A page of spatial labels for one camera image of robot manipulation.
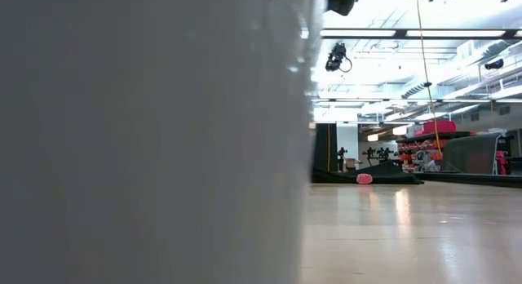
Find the black curtain partition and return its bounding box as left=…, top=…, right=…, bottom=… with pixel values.
left=312, top=122, right=338, bottom=173

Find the black background robot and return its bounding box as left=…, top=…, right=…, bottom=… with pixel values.
left=362, top=146, right=397, bottom=161
left=336, top=146, right=348, bottom=173

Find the red storage shelf rack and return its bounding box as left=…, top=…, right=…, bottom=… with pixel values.
left=396, top=119, right=476, bottom=174

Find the black folded cloth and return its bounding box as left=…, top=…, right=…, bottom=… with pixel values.
left=312, top=159, right=425, bottom=185

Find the grey covered cart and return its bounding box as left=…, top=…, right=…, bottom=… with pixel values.
left=441, top=131, right=503, bottom=175

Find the black hanging overhead camera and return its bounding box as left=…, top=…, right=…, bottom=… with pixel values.
left=325, top=42, right=353, bottom=73

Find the black overhead frame bar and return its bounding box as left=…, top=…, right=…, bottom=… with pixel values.
left=320, top=27, right=522, bottom=41

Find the yellow hanging cable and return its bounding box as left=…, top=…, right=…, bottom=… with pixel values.
left=414, top=0, right=445, bottom=161

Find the black table frame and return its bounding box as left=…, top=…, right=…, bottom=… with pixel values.
left=415, top=171, right=522, bottom=189

